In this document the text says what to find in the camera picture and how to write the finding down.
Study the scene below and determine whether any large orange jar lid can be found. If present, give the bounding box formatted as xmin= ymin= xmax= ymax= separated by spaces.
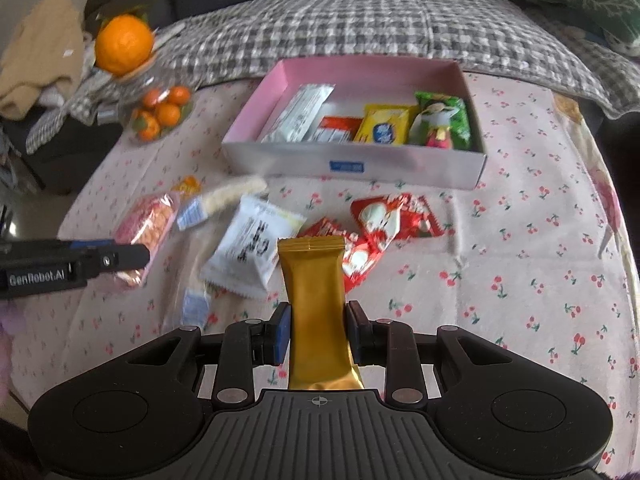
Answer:
xmin=94 ymin=14 xmax=154 ymax=77

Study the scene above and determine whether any red white candy packet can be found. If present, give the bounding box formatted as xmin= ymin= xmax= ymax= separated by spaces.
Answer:
xmin=350 ymin=193 xmax=444 ymax=252

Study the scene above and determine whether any glass jar of mandarins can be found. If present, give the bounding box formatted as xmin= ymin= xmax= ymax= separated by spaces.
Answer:
xmin=116 ymin=73 xmax=195 ymax=144

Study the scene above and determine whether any white black-text snack packet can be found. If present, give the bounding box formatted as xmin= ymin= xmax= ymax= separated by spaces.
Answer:
xmin=200 ymin=195 xmax=307 ymax=299

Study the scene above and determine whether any pink snack packet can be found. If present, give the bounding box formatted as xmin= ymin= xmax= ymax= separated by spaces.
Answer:
xmin=96 ymin=191 xmax=181 ymax=292

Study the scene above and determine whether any white rice cracker packet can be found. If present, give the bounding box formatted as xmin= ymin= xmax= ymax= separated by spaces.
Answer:
xmin=176 ymin=174 xmax=268 ymax=232

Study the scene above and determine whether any orange white small packet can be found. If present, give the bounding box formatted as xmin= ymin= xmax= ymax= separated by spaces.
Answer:
xmin=171 ymin=176 xmax=202 ymax=200

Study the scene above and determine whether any gold foil snack bar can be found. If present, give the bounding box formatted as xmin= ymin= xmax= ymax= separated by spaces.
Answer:
xmin=278 ymin=236 xmax=363 ymax=390

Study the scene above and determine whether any silver white snack packet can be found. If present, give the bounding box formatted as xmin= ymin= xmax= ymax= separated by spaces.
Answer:
xmin=260 ymin=84 xmax=334 ymax=143

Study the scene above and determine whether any green cartoon snack packet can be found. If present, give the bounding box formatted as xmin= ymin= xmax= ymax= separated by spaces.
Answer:
xmin=409 ymin=91 xmax=472 ymax=151

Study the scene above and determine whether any pink white cardboard box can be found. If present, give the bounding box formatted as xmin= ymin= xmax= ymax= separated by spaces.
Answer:
xmin=222 ymin=55 xmax=487 ymax=190

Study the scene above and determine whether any yellow chip snack packet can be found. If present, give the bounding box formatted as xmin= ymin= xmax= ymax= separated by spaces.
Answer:
xmin=354 ymin=104 xmax=418 ymax=145

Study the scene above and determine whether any beige folded cloth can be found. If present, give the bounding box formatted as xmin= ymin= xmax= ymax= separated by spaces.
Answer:
xmin=1 ymin=0 xmax=85 ymax=120

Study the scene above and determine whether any cherry print tablecloth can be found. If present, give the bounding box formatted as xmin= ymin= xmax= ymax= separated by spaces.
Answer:
xmin=11 ymin=74 xmax=639 ymax=476

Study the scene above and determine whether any grey checked sofa blanket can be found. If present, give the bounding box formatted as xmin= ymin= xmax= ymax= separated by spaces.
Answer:
xmin=24 ymin=0 xmax=640 ymax=156

